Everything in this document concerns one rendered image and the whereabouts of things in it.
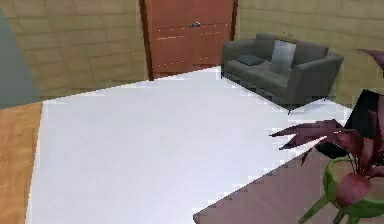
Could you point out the reddish brown wooden door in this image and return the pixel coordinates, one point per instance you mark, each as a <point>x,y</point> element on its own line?
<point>186,43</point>

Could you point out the dark blue-grey cushion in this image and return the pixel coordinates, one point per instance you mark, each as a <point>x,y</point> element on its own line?
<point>249,60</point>

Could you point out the light grey cushion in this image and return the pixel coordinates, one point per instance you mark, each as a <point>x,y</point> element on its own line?
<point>282,56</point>

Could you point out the dark grey sofa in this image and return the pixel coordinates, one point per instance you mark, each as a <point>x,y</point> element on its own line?
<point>300,80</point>

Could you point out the brown table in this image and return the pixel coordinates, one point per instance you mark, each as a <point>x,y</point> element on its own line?
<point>283,196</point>

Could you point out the dark red leafed house plant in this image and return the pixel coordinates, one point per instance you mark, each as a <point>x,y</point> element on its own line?
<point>350,140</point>

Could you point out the green plant pot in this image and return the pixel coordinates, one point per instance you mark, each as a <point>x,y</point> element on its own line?
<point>361,206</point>

